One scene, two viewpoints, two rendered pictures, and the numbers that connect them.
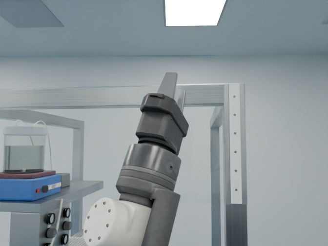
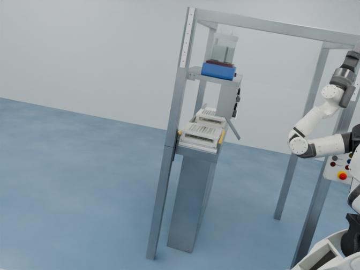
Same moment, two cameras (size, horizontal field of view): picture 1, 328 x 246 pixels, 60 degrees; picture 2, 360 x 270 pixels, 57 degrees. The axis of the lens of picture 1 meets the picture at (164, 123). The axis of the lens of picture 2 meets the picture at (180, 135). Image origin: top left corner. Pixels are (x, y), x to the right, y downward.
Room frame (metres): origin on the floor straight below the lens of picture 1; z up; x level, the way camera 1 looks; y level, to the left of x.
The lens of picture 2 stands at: (-1.09, 0.63, 1.54)
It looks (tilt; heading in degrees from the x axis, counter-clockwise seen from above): 16 degrees down; 2
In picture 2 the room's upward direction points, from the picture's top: 10 degrees clockwise
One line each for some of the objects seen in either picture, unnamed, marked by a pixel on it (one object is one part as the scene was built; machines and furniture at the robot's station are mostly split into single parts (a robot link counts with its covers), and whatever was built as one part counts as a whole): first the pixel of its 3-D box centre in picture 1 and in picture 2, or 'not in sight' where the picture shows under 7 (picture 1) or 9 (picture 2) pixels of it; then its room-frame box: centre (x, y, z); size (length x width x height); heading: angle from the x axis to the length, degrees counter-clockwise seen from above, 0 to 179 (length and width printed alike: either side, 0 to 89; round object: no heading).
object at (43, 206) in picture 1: (38, 193); (214, 75); (1.28, 0.56, 1.31); 0.62 x 0.38 x 0.04; 173
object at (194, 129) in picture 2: not in sight; (202, 130); (1.11, 0.56, 0.95); 0.25 x 0.24 x 0.02; 83
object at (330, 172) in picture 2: not in sight; (345, 159); (0.78, -0.25, 1.03); 0.17 x 0.06 x 0.26; 83
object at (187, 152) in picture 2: not in sight; (209, 129); (1.66, 0.49, 0.83); 1.30 x 0.29 x 0.10; 173
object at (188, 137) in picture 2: not in sight; (201, 137); (1.11, 0.57, 0.91); 0.24 x 0.24 x 0.02; 83
